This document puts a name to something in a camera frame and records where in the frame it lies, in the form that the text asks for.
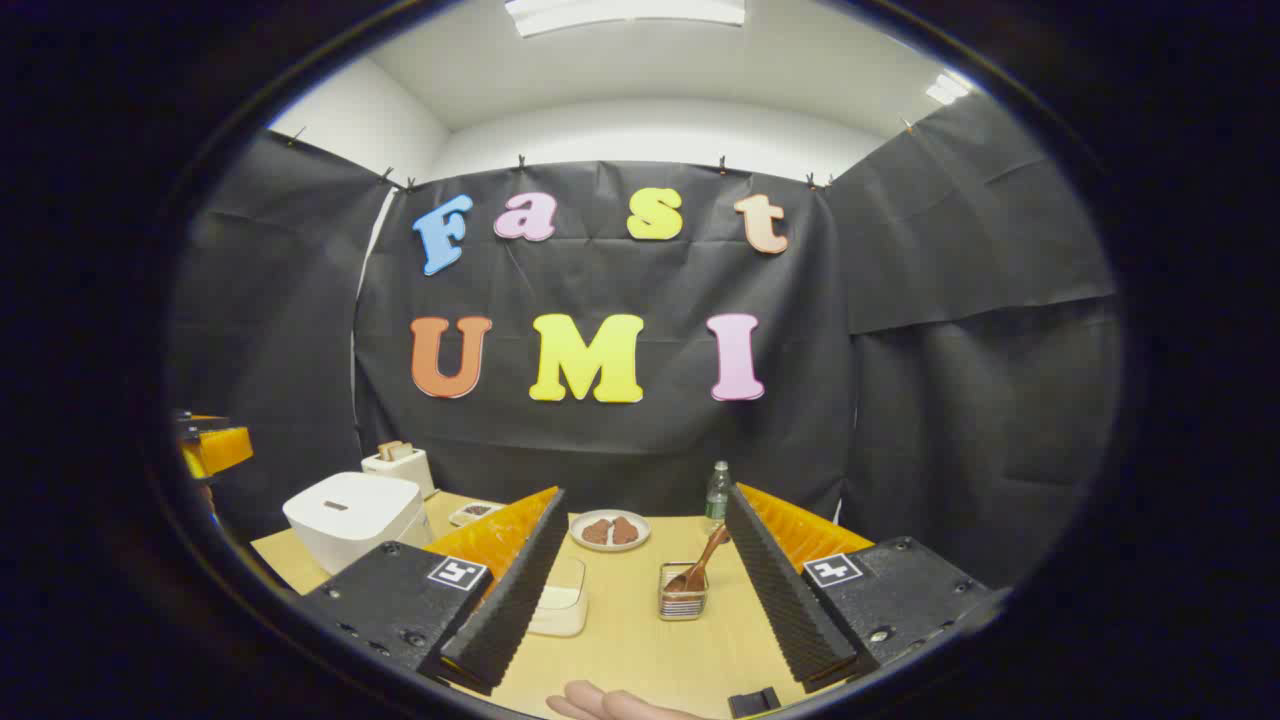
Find long ceiling light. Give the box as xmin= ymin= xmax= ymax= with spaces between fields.
xmin=505 ymin=0 xmax=746 ymax=38

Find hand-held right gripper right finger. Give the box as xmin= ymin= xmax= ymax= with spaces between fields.
xmin=725 ymin=483 xmax=1001 ymax=693

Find metal wire chopstick holder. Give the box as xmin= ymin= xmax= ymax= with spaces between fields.
xmin=658 ymin=562 xmax=709 ymax=622

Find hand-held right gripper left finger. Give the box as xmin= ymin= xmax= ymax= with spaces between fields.
xmin=300 ymin=487 xmax=569 ymax=696

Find brown wooden spoon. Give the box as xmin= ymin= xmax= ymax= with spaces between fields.
xmin=665 ymin=525 xmax=731 ymax=596

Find green label water bottle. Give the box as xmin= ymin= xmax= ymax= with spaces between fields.
xmin=705 ymin=461 xmax=733 ymax=536

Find white rice cooker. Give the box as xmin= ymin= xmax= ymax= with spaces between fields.
xmin=283 ymin=472 xmax=433 ymax=576

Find black backdrop cloth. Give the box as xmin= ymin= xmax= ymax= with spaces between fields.
xmin=170 ymin=95 xmax=1121 ymax=591

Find white toaster with bread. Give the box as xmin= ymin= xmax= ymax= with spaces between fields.
xmin=360 ymin=440 xmax=438 ymax=501

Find white round plate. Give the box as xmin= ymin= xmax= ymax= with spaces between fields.
xmin=570 ymin=509 xmax=651 ymax=553

